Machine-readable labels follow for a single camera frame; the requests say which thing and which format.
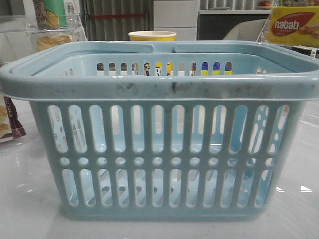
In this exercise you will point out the yellow popcorn cup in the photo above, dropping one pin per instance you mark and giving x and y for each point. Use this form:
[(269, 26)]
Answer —
[(152, 35)]

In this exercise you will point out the light blue plastic basket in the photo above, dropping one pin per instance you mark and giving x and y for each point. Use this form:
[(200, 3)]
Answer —
[(175, 130)]

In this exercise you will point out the clear acrylic display shelf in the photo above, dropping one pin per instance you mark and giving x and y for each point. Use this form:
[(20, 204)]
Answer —
[(29, 26)]

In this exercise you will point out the packaged yellow bread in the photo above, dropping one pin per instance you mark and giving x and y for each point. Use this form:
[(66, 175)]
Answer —
[(47, 42)]

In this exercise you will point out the white cabinet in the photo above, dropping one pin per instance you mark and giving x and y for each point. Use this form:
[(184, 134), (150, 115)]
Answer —
[(179, 16)]

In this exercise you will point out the green cartoon snack package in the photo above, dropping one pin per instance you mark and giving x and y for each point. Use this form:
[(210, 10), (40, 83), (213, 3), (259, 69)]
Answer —
[(50, 14)]

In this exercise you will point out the beige chair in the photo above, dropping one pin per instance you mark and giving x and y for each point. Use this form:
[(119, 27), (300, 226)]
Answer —
[(247, 31)]

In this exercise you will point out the yellow nabati wafer box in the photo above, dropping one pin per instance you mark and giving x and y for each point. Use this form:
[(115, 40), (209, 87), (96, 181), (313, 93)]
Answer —
[(294, 26)]

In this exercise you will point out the maroon snack bag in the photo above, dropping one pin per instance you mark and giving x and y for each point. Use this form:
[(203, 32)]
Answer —
[(10, 127)]

